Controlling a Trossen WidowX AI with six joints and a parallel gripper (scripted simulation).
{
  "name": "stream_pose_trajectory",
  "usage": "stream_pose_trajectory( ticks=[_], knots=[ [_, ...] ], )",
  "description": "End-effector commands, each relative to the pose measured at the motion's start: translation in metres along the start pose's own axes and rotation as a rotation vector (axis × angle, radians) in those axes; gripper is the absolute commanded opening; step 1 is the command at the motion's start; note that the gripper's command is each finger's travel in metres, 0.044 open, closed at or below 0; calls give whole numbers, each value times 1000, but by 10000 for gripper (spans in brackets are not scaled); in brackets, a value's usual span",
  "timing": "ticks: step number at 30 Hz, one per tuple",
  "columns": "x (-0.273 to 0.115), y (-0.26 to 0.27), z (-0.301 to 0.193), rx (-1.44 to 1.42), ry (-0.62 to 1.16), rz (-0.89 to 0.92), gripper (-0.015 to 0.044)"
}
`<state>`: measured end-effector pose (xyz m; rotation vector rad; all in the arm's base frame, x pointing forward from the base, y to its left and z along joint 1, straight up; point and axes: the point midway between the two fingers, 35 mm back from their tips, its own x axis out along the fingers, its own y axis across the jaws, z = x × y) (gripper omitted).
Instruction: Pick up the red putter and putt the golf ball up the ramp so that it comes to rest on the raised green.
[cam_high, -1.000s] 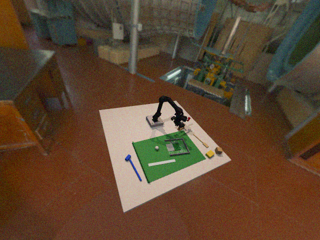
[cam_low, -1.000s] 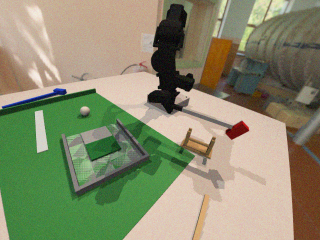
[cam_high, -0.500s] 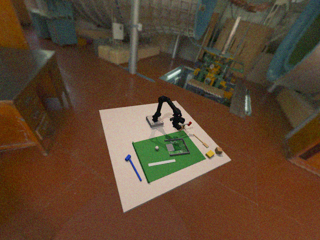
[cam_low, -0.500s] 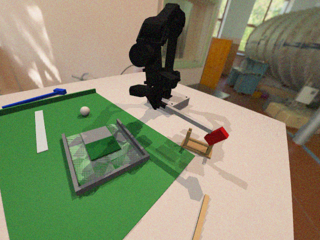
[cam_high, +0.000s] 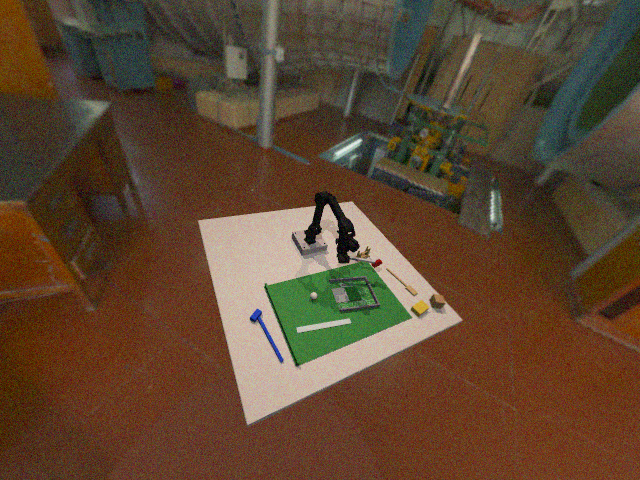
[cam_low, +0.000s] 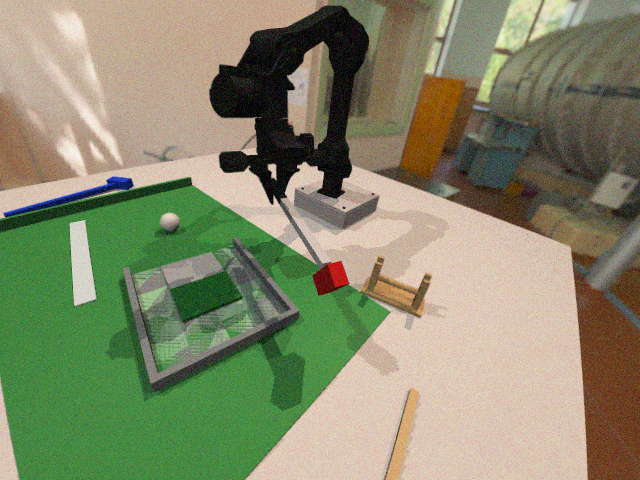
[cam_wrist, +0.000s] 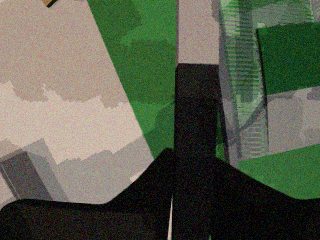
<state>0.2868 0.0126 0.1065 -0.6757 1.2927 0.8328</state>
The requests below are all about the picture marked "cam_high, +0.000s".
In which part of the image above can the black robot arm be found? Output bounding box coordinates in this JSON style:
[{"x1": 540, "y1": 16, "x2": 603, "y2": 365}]
[{"x1": 304, "y1": 191, "x2": 360, "y2": 252}]

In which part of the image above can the blue putter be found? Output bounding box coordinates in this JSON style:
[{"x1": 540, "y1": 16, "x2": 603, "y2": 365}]
[{"x1": 250, "y1": 309, "x2": 283, "y2": 363}]

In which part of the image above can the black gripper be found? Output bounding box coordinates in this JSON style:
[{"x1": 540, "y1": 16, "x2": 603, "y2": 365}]
[{"x1": 335, "y1": 238, "x2": 350, "y2": 264}]

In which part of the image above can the green putting mat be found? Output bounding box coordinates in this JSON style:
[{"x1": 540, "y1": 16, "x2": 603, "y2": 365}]
[{"x1": 268, "y1": 262, "x2": 412, "y2": 366}]

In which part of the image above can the yellow block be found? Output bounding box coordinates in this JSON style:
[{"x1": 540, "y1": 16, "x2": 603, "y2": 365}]
[{"x1": 410, "y1": 300, "x2": 430, "y2": 317}]

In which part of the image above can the white flat strip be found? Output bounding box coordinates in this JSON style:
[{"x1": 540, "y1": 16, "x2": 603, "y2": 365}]
[{"x1": 296, "y1": 318, "x2": 351, "y2": 333}]

